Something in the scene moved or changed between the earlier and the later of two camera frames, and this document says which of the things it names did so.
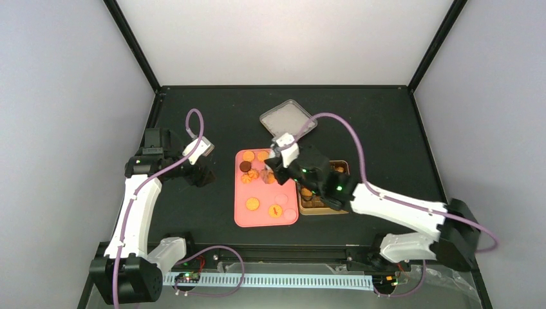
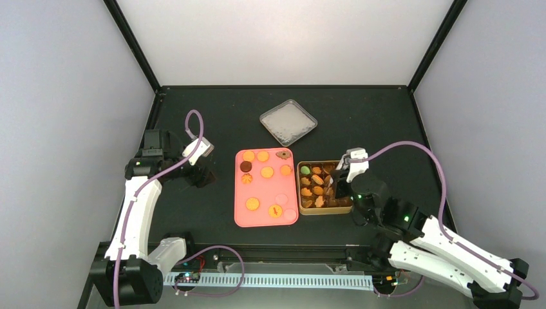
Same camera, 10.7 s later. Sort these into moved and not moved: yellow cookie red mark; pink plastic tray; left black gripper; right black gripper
Moved: right black gripper
Not moved: yellow cookie red mark; pink plastic tray; left black gripper
